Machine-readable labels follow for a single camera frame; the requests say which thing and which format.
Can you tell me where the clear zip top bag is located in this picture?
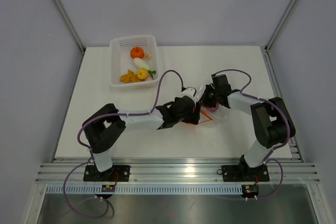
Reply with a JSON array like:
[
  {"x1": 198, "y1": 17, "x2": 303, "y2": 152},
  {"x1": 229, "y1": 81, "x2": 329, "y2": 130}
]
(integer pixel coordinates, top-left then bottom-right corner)
[{"x1": 184, "y1": 83, "x2": 230, "y2": 127}]

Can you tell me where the fake yellow lemon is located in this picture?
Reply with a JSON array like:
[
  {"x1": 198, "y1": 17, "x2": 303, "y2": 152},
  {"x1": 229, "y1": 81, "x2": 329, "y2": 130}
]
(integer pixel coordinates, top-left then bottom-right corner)
[{"x1": 136, "y1": 68, "x2": 149, "y2": 80}]

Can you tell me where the fake brown ginger root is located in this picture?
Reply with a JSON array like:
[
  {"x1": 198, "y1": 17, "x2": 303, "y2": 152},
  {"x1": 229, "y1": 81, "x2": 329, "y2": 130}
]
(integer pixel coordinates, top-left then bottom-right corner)
[{"x1": 120, "y1": 70, "x2": 142, "y2": 84}]

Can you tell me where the fake white garlic bulb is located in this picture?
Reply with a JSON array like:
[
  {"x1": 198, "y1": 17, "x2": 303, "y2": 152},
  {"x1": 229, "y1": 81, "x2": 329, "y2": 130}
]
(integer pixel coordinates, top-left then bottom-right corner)
[{"x1": 144, "y1": 52, "x2": 152, "y2": 60}]

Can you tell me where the fake white radish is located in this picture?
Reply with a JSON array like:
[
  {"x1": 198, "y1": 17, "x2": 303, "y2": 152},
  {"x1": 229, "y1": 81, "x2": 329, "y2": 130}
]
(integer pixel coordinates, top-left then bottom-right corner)
[{"x1": 132, "y1": 58, "x2": 156, "y2": 76}]

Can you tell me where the fake orange pumpkin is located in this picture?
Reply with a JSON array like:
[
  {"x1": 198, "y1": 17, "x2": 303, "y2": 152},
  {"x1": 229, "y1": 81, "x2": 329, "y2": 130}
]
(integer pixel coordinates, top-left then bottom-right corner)
[{"x1": 130, "y1": 47, "x2": 144, "y2": 59}]

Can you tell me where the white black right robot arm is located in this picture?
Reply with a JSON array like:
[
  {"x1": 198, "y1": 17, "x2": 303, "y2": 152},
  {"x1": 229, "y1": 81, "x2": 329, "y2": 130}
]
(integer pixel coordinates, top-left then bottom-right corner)
[{"x1": 200, "y1": 74, "x2": 296, "y2": 180}]

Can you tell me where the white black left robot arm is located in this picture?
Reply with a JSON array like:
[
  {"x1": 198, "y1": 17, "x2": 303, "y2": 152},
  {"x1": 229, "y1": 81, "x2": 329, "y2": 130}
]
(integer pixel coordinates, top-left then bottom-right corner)
[{"x1": 78, "y1": 96, "x2": 201, "y2": 181}]

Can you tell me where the fake purple onion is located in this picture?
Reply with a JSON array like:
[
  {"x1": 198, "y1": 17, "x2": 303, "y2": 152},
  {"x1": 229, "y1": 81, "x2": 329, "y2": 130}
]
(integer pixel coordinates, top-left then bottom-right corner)
[{"x1": 207, "y1": 103, "x2": 219, "y2": 113}]

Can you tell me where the white plastic perforated basket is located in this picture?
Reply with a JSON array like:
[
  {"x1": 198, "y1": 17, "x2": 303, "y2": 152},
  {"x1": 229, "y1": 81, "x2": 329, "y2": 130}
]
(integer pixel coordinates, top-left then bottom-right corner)
[{"x1": 109, "y1": 35, "x2": 163, "y2": 90}]

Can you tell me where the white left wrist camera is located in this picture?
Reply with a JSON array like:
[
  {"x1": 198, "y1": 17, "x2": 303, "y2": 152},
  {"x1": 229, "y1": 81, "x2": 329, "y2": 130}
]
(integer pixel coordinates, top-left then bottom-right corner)
[{"x1": 181, "y1": 87, "x2": 197, "y2": 101}]

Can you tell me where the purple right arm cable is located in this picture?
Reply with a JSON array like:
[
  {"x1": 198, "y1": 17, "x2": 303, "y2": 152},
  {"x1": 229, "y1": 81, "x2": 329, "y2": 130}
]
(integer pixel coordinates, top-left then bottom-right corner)
[{"x1": 212, "y1": 69, "x2": 292, "y2": 167}]

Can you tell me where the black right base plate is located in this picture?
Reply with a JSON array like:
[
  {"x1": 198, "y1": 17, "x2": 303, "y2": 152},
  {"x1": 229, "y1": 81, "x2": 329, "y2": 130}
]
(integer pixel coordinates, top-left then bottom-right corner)
[{"x1": 221, "y1": 165, "x2": 270, "y2": 182}]

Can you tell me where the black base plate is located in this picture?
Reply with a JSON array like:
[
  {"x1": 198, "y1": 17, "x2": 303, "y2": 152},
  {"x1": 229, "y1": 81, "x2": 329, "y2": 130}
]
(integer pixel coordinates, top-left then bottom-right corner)
[
  {"x1": 221, "y1": 165, "x2": 270, "y2": 182},
  {"x1": 83, "y1": 165, "x2": 131, "y2": 182}
]

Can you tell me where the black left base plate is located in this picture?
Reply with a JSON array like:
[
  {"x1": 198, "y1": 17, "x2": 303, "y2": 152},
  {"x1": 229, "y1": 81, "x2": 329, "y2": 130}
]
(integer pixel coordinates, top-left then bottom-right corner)
[{"x1": 83, "y1": 165, "x2": 131, "y2": 182}]

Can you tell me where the white slotted cable duct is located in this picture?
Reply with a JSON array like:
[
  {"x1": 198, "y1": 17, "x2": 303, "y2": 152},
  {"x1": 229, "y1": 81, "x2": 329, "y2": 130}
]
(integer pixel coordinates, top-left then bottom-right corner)
[{"x1": 46, "y1": 184, "x2": 243, "y2": 195}]

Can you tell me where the aluminium mounting rail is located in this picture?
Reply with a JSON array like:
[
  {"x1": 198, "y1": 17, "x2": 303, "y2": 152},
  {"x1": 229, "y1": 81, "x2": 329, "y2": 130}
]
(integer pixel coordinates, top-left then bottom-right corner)
[{"x1": 35, "y1": 158, "x2": 320, "y2": 184}]

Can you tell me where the aluminium frame post right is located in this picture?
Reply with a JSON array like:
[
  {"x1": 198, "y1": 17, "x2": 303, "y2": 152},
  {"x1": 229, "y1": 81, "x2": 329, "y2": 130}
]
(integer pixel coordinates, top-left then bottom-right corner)
[{"x1": 265, "y1": 0, "x2": 299, "y2": 53}]

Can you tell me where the aluminium frame post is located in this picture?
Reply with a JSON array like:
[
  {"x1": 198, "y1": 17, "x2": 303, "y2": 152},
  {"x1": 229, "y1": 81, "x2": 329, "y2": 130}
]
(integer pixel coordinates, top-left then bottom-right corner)
[
  {"x1": 52, "y1": 0, "x2": 86, "y2": 56},
  {"x1": 265, "y1": 0, "x2": 299, "y2": 53}
]

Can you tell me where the aluminium frame post left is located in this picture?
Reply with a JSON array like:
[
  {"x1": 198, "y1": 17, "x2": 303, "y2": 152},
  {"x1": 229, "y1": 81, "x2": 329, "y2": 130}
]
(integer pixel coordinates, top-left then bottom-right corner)
[{"x1": 52, "y1": 0, "x2": 86, "y2": 56}]

